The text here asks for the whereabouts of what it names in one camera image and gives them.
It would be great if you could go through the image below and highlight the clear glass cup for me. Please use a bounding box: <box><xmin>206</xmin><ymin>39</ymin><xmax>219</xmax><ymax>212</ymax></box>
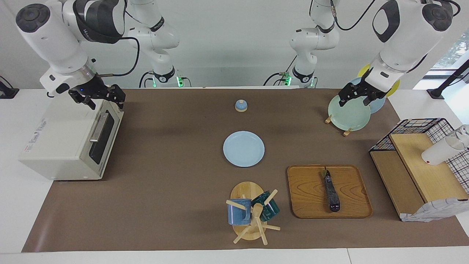
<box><xmin>453</xmin><ymin>125</ymin><xmax>469</xmax><ymax>147</ymax></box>

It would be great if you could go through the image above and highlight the light blue plate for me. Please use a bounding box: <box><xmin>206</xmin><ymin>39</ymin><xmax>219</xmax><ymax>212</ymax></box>
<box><xmin>223</xmin><ymin>131</ymin><xmax>265</xmax><ymax>168</ymax></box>

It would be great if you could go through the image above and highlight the white patterned cloth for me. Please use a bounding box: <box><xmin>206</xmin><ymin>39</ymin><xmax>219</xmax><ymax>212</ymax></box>
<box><xmin>399</xmin><ymin>197</ymin><xmax>469</xmax><ymax>223</ymax></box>

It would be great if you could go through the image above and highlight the black wire basket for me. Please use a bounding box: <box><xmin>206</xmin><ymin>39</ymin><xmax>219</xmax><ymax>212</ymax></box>
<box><xmin>369</xmin><ymin>118</ymin><xmax>469</xmax><ymax>195</ymax></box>

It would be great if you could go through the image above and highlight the dark purple eggplant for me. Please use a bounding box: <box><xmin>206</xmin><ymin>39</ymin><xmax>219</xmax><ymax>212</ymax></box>
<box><xmin>321</xmin><ymin>167</ymin><xmax>341</xmax><ymax>213</ymax></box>

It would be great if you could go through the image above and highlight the white cup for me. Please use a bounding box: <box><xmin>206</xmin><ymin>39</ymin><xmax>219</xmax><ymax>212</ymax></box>
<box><xmin>421</xmin><ymin>136</ymin><xmax>466</xmax><ymax>166</ymax></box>

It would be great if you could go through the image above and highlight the window with greenery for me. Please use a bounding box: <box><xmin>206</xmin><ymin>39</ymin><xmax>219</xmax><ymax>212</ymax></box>
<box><xmin>432</xmin><ymin>29</ymin><xmax>469</xmax><ymax>70</ymax></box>

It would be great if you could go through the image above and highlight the pale blue plate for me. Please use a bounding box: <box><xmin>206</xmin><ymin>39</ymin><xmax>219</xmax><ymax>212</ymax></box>
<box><xmin>348</xmin><ymin>77</ymin><xmax>386</xmax><ymax>114</ymax></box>

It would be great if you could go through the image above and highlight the white toaster oven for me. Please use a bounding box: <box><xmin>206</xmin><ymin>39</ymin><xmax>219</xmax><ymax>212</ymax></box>
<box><xmin>18</xmin><ymin>93</ymin><xmax>125</xmax><ymax>181</ymax></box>

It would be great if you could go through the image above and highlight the brown table mat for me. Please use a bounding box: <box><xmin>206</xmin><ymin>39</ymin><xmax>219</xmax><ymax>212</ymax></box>
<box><xmin>21</xmin><ymin>88</ymin><xmax>469</xmax><ymax>253</ymax></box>

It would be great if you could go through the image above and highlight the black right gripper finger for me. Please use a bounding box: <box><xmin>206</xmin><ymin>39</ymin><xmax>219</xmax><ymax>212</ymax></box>
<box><xmin>110</xmin><ymin>84</ymin><xmax>126</xmax><ymax>110</ymax></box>
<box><xmin>74</xmin><ymin>94</ymin><xmax>96</xmax><ymax>110</ymax></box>

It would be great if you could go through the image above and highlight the mint green plate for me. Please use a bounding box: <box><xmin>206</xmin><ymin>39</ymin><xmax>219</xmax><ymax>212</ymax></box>
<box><xmin>328</xmin><ymin>93</ymin><xmax>371</xmax><ymax>131</ymax></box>

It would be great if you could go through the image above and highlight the wooden plate rack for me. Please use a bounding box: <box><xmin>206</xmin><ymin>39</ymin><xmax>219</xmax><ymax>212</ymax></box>
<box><xmin>325</xmin><ymin>114</ymin><xmax>353</xmax><ymax>137</ymax></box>

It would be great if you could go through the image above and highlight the blue mug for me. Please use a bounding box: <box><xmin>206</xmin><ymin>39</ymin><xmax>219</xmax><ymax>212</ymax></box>
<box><xmin>227</xmin><ymin>198</ymin><xmax>252</xmax><ymax>226</ymax></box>

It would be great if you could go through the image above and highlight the wooden stepped shelf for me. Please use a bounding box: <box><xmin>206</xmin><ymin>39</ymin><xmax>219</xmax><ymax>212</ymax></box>
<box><xmin>369</xmin><ymin>133</ymin><xmax>469</xmax><ymax>220</ymax></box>

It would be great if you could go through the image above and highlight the yellow plate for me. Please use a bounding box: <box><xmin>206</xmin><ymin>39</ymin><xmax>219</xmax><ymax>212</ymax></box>
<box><xmin>357</xmin><ymin>63</ymin><xmax>400</xmax><ymax>98</ymax></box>

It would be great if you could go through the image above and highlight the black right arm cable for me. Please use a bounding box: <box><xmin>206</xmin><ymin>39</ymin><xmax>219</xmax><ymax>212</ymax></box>
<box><xmin>97</xmin><ymin>36</ymin><xmax>141</xmax><ymax>78</ymax></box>

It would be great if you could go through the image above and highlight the wooden mug tree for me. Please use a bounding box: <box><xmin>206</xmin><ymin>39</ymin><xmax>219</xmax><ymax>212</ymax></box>
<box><xmin>225</xmin><ymin>181</ymin><xmax>281</xmax><ymax>245</ymax></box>

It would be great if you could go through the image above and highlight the black clamp mount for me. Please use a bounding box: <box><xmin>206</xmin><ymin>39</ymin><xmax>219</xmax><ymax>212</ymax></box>
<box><xmin>0</xmin><ymin>76</ymin><xmax>19</xmax><ymax>99</ymax></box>

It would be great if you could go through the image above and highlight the wooden serving tray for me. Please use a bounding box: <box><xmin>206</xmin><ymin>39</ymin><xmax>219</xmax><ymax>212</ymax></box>
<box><xmin>287</xmin><ymin>165</ymin><xmax>373</xmax><ymax>219</ymax></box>

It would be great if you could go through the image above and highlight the oven glass door with handle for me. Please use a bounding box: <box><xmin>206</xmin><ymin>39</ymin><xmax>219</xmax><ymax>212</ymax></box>
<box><xmin>80</xmin><ymin>99</ymin><xmax>125</xmax><ymax>180</ymax></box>

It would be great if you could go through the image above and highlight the dark green mug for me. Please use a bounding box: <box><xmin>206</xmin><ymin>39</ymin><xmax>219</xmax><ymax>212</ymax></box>
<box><xmin>251</xmin><ymin>191</ymin><xmax>280</xmax><ymax>222</ymax></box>

